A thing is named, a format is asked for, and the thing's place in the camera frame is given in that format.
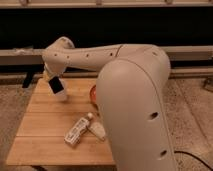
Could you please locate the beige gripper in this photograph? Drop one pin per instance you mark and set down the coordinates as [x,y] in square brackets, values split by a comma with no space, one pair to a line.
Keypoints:
[54,81]

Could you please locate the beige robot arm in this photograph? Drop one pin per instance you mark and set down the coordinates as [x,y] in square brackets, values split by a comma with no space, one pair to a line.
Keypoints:
[129,87]

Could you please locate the white ceramic cup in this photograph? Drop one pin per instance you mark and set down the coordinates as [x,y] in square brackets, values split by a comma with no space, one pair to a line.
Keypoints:
[61,95]

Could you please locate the red round object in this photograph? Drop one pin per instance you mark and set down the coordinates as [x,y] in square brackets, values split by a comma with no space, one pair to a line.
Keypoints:
[93,95]

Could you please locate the white glue bottle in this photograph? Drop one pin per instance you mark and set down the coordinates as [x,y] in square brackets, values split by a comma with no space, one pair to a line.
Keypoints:
[79,128]

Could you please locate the wooden board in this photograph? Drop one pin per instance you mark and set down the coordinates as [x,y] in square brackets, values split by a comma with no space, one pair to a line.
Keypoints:
[40,137]

